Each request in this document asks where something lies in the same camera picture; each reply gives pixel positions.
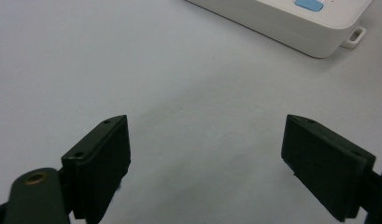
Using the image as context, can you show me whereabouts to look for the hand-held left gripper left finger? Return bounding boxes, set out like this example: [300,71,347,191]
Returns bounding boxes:
[61,114,132,224]

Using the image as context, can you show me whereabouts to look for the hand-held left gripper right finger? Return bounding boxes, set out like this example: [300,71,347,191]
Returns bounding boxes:
[280,114,377,223]

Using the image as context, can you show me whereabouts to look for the white box with blue button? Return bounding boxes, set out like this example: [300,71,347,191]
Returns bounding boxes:
[184,0,374,59]

